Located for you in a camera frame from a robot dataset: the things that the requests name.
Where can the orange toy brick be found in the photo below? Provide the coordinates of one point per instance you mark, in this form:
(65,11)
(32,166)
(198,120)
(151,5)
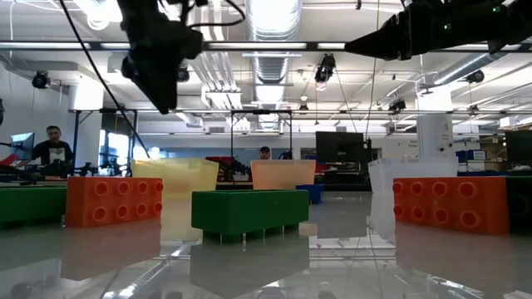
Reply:
(112,202)
(451,203)

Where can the translucent orange plastic bin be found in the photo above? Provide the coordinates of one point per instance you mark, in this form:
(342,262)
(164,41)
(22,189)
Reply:
(282,174)

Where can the white round pillar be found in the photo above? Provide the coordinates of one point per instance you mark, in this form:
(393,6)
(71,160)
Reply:
(434,133)

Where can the translucent yellow plastic bin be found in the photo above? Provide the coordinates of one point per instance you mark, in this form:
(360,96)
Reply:
(183,174)

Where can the black monitor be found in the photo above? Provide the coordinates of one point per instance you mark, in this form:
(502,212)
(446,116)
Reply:
(519,147)

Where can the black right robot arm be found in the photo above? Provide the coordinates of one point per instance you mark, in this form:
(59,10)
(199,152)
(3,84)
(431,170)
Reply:
(498,25)

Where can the computer monitor with lit screen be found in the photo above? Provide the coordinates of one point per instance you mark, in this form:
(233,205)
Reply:
(23,145)

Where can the person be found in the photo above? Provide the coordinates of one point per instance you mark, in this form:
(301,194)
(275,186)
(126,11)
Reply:
(264,153)
(52,151)

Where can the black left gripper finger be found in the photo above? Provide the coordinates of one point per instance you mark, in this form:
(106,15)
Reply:
(164,95)

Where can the blue storage bin shelf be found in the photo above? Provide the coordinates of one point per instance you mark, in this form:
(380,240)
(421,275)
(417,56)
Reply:
(471,160)

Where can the black ceiling camera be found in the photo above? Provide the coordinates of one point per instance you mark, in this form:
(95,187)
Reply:
(324,68)
(397,105)
(476,76)
(41,79)
(183,74)

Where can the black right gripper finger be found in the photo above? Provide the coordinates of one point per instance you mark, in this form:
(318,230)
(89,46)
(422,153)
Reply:
(382,39)

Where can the silver ventilation duct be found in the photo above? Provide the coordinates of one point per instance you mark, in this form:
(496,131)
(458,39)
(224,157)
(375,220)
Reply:
(465,66)
(272,25)

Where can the clear plastic bin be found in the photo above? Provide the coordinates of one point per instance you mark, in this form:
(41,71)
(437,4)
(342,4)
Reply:
(411,168)

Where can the black background rig frame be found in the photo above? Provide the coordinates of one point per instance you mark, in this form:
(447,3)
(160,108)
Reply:
(77,137)

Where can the large black screen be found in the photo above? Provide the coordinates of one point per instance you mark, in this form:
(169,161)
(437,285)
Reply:
(341,147)

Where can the green toy brick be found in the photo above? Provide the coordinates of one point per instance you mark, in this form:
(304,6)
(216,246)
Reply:
(519,203)
(249,212)
(29,203)

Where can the blue toy brick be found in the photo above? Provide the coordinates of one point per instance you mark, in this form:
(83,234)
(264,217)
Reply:
(313,194)

